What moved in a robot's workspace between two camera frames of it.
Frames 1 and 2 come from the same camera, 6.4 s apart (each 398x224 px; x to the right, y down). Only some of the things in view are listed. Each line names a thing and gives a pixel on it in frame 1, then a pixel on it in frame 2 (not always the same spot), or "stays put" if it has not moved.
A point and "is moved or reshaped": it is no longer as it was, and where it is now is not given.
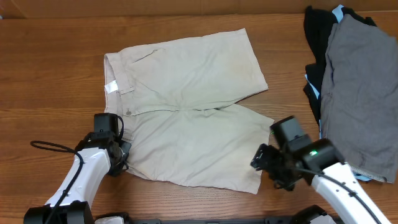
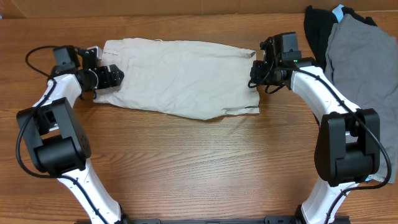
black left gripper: (116, 168) → (107, 81)
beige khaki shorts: (177, 103) is moved or reshaped
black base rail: (191, 221) stays put
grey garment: (359, 106) stays put
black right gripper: (266, 161) → (255, 74)
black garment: (318, 25) stays put
